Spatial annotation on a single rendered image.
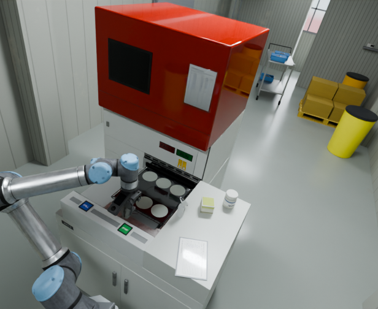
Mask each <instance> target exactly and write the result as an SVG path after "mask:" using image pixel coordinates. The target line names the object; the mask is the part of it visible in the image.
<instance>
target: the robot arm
mask: <svg viewBox="0 0 378 309"><path fill-rule="evenodd" d="M138 170H139V159H138V157H137V156H136V155H135V154H132V153H127V154H124V155H122V156H121V159H109V158H93V159H91V162H90V164H87V165H83V166H77V167H71V168H67V169H61V170H56V171H51V172H46V173H42V174H35V175H30V176H26V177H22V176H21V175H20V174H18V173H16V172H9V171H8V172H0V212H2V213H6V214H8V216H9V217H10V218H11V220H12V221H13V222H14V224H15V225H16V226H17V227H18V229H19V230H20V232H21V233H22V234H23V236H24V237H25V239H27V241H28V242H29V244H30V245H31V246H32V248H33V249H34V251H35V252H36V253H37V255H38V256H39V257H40V258H41V260H42V265H41V267H42V269H43V270H44V272H43V273H42V274H41V275H40V276H39V278H38V279H37V280H36V281H35V282H34V284H33V287H32V293H33V294H34V296H35V298H36V300H38V301H39V302H40V303H41V304H42V305H43V306H44V308H45V309H99V305H98V303H97V302H96V301H95V300H93V299H91V298H89V297H87V296H85V295H83V294H82V293H81V291H80V290H79V289H78V287H77V286H76V285H75V283H76V281H77V278H78V276H79V274H80V271H81V268H82V261H81V258H80V257H79V255H78V254H77V253H75V252H72V251H70V250H69V249H68V247H62V246H61V245H60V243H59V242H58V241H57V239H56V238H55V236H54V235H53V234H52V232H51V231H50V229H49V228H48V227H47V225H46V224H45V223H44V221H43V220H42V218H41V217H40V216H39V214H38V213H37V211H36V210H35V209H34V207H33V206H32V205H31V203H30V202H29V197H33V196H38V195H42V194H48V193H53V192H57V191H62V190H65V189H71V188H77V187H80V186H86V185H92V184H103V183H105V182H107V181H108V180H109V179H110V178H111V177H120V185H121V191H120V193H119V194H118V196H117V197H116V198H115V200H114V201H113V202H112V203H111V205H110V206H109V208H108V209H107V211H108V212H109V213H111V214H113V215H114V216H117V215H118V213H119V212H121V214H122V215H123V217H124V218H126V219H128V218H129V217H130V216H131V214H132V213H133V211H134V210H135V208H136V207H134V206H133V205H134V204H135V203H136V202H139V201H140V200H141V192H140V191H139V181H138ZM139 196H140V199H139Z"/></svg>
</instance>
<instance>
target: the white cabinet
mask: <svg viewBox="0 0 378 309"><path fill-rule="evenodd" d="M56 220H57V223H58V230H59V233H60V239H61V245H62V247H68V249H69V250H70V251H72V252H75V253H77V254H78V255H79V257H80V258H81V261H82V268H81V271H80V274H79V276H78V278H77V281H76V283H75V285H76V286H77V287H79V288H80V289H81V290H83V291H84V292H86V293H87V294H88V295H90V296H92V297H93V296H103V297H104V298H105V299H107V300H108V301H110V302H114V303H115V305H116V306H117V307H118V309H206V307H207V304H208V303H209V300H210V298H211V296H212V294H213V291H214V289H215V287H216V285H217V283H218V281H219V279H220V276H221V274H222V272H223V269H224V267H225V264H226V262H227V260H228V258H229V255H230V252H231V250H232V248H233V246H234V243H235V241H236V239H237V237H236V239H235V241H234V243H233V245H232V247H231V249H230V251H229V253H228V255H227V257H226V260H225V262H224V264H223V266H222V268H221V271H220V273H219V274H218V277H217V279H216V280H215V283H214V285H213V287H212V289H211V291H210V293H209V296H208V298H207V300H206V302H205V304H204V305H202V304H201V303H199V302H197V301H196V300H194V299H192V298H191V297H189V296H188V295H186V294H184V293H183V292H182V291H180V290H178V289H177V288H175V287H173V286H172V285H170V284H169V283H167V282H165V281H164V280H162V279H161V278H159V277H157V276H156V275H154V274H153V273H151V272H149V271H148V270H146V269H145V268H143V267H141V266H139V265H137V264H136V263H134V262H133V261H131V260H129V259H128V258H126V257H124V256H123V255H121V254H120V253H118V252H116V251H115V250H113V249H112V248H110V247H109V246H107V245H105V244H104V243H102V242H100V241H99V240H98V239H96V238H94V237H93V236H91V235H90V234H88V233H86V232H85V231H83V230H81V229H80V228H78V227H77V226H75V225H73V224H72V223H70V222H69V221H67V220H66V219H64V218H62V217H61V216H59V215H57V214H56ZM239 231H240V230H239ZM238 234H239V232H238Z"/></svg>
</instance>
